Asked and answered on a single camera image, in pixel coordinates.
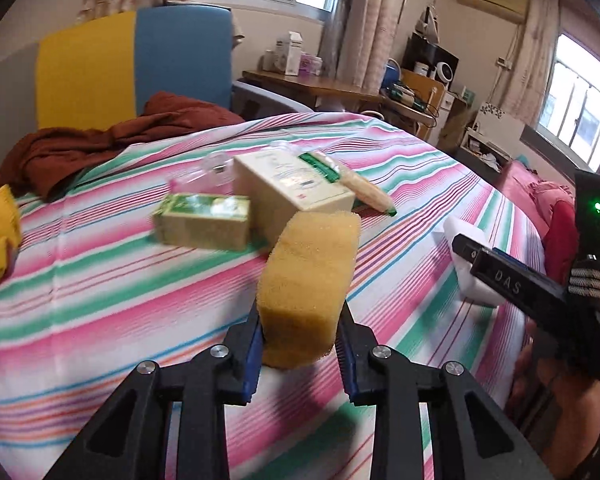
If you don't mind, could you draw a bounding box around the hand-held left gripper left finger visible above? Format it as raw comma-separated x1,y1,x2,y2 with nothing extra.
45,302,266,480

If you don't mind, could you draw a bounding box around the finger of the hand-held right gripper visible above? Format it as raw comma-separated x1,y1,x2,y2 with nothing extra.
451,233,566,288
469,258,600,341

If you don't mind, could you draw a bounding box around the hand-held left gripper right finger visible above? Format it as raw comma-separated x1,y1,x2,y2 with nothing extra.
332,302,556,480

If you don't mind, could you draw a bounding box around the yellow sponge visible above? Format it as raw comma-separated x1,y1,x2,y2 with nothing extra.
256,210,362,371

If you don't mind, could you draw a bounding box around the puffed snack packet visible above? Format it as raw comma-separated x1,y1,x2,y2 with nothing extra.
300,151,398,217

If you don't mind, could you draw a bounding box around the green box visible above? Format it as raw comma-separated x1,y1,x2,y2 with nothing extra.
152,192,253,253

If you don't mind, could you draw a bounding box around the beige box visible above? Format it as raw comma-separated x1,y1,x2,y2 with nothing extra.
232,150,356,246

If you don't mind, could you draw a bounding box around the person's right hand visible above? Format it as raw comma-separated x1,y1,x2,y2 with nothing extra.
510,345,600,480

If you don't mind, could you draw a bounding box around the red blanket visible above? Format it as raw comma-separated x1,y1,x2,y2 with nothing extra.
495,160,581,286

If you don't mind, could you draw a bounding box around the striped tablecloth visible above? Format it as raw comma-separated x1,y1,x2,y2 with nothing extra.
0,112,548,480

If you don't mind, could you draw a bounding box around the white fan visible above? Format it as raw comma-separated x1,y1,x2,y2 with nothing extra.
432,60,458,86

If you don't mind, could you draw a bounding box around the clear plastic container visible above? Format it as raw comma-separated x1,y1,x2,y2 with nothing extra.
169,141,293,196

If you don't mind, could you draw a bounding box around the blue bucket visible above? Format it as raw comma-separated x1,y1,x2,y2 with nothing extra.
382,59,403,93

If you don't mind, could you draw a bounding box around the black appliance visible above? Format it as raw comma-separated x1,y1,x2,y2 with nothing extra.
402,32,460,81

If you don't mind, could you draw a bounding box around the wooden desk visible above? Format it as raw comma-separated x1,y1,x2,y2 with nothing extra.
240,69,386,111

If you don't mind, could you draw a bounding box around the air conditioner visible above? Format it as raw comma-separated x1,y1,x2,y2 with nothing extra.
455,0,528,23

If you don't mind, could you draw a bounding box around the pink box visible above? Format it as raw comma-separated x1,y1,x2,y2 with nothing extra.
300,52,325,77

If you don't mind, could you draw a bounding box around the dark red cloth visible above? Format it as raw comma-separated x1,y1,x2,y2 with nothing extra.
0,91,246,201

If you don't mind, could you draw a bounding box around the white carton box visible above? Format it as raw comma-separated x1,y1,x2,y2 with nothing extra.
275,31,303,76

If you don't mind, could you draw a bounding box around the grey yellow blue chair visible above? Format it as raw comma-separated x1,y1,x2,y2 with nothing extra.
0,4,313,161

